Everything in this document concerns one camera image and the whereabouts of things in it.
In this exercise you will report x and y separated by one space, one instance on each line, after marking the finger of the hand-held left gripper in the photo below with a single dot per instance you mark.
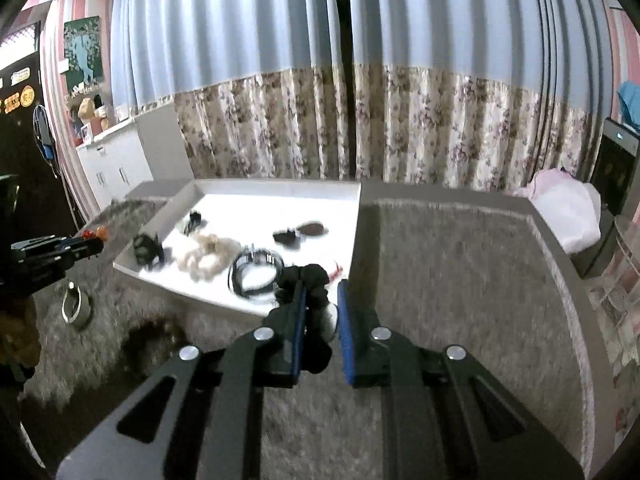
55 246
42 272

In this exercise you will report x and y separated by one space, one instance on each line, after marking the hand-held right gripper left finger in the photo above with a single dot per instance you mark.
300 330

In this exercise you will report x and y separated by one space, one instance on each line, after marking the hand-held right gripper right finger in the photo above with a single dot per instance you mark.
348 335

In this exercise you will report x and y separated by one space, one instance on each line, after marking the red knot charm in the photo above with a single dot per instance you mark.
95 235

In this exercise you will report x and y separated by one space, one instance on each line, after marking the brown oval pendant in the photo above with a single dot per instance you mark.
311 229

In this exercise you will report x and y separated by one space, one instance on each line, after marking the white shallow tray box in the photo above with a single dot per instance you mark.
280 205

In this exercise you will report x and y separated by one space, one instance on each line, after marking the small black charm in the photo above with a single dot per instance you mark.
193 222

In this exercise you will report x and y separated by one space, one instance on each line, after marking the person's left hand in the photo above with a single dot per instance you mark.
17 332

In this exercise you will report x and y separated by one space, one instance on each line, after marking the silver bangle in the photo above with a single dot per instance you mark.
75 305

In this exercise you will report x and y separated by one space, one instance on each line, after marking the black door with stickers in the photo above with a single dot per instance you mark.
25 135

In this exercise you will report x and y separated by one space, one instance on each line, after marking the grey fluffy mat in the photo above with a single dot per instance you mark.
450 335

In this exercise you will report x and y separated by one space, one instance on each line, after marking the white cabinet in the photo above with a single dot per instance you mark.
130 160

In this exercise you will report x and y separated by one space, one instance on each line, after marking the tan plush toy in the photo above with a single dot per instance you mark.
86 109

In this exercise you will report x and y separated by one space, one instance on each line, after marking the white plastic bag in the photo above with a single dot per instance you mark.
562 210

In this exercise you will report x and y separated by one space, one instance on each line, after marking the blue floral curtain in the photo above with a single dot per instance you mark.
475 70
240 60

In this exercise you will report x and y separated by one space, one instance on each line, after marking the black water dispenser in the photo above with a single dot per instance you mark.
617 165

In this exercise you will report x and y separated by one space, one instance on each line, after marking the blue cloth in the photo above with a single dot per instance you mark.
631 105

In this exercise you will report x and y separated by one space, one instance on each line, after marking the green wall poster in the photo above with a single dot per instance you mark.
84 52

